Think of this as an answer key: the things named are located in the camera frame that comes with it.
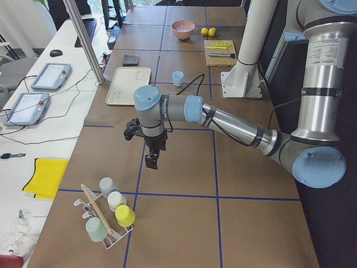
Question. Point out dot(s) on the green upturned cup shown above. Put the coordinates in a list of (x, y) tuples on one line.
[(96, 229)]

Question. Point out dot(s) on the wooden cutting board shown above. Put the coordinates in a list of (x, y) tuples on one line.
[(211, 61)]

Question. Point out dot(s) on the black keyboard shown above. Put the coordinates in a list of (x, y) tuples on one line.
[(89, 25)]

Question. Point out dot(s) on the white wire cup rack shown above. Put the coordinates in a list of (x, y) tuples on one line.
[(119, 232)]

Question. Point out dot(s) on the white upturned cup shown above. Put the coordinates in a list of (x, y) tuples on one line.
[(115, 199)]

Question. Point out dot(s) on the steel rod with black cap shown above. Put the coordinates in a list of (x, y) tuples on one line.
[(221, 55)]

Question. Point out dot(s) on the green wrist watch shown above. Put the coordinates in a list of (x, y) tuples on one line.
[(5, 156)]

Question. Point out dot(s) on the yellow upturned cup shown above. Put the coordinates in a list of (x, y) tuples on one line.
[(125, 215)]

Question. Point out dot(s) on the pink bowl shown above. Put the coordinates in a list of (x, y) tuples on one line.
[(183, 35)]

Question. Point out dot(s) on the teach pendant tablet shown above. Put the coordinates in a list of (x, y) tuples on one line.
[(52, 76), (28, 109)]

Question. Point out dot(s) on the cream bear tray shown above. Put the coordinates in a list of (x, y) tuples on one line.
[(125, 82)]

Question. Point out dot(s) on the light blue plastic cup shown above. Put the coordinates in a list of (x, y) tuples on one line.
[(177, 78)]

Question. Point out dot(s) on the pile of clear ice cubes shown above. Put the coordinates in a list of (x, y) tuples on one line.
[(183, 28)]

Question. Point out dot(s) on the aluminium frame post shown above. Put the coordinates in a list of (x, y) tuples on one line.
[(75, 16)]

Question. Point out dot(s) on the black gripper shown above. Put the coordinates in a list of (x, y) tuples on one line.
[(156, 142)]

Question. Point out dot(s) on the grey folded cloth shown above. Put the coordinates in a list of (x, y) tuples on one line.
[(130, 60)]

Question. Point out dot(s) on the grey upturned cup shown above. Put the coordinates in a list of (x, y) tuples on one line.
[(108, 185)]

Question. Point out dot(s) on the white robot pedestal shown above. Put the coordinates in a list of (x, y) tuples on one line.
[(243, 80)]

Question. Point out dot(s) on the whole yellow lemon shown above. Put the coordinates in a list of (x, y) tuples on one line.
[(212, 32), (204, 31)]

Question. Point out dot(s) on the yellow plastic knife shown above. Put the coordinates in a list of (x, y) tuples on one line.
[(216, 47)]

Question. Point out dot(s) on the black computer mouse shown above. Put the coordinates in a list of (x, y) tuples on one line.
[(55, 53)]

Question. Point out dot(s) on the white crumpled paper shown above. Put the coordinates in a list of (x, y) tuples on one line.
[(21, 240)]

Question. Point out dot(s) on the wooden rack handle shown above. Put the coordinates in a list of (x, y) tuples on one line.
[(89, 195)]

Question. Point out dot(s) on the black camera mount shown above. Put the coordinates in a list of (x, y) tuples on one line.
[(133, 128)]

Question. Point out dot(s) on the yellow cloth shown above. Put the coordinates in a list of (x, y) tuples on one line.
[(46, 178)]

